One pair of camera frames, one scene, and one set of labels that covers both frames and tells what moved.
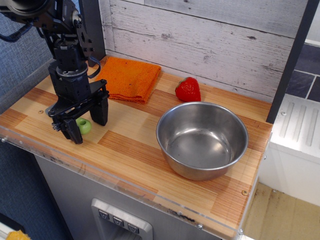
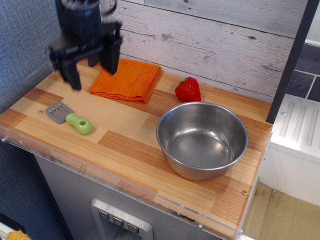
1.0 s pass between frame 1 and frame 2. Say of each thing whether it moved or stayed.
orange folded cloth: stayed
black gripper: moved
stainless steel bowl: stayed
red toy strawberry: stayed
